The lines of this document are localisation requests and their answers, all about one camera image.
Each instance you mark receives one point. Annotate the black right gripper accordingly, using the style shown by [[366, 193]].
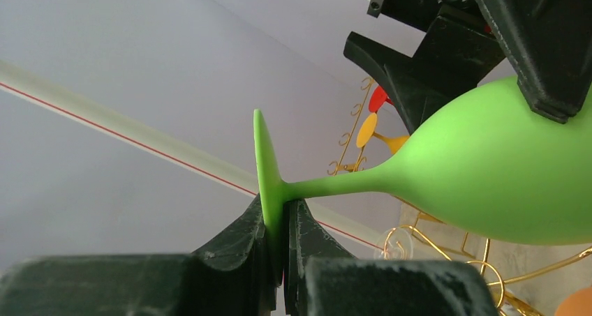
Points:
[[547, 42]]

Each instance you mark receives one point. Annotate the orange plastic wine glass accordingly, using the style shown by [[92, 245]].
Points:
[[577, 304]]

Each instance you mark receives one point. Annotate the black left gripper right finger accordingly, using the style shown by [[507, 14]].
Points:
[[322, 278]]

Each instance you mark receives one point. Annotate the yellow wine glass front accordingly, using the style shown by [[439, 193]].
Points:
[[368, 131]]

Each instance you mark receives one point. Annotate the red plastic wine glass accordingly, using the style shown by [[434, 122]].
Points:
[[378, 98]]

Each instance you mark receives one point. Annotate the clear wine glass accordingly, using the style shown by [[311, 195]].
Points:
[[394, 244]]

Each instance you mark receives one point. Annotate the green plastic wine glass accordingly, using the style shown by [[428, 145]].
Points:
[[484, 163]]

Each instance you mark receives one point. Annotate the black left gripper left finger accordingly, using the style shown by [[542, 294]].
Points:
[[229, 275]]

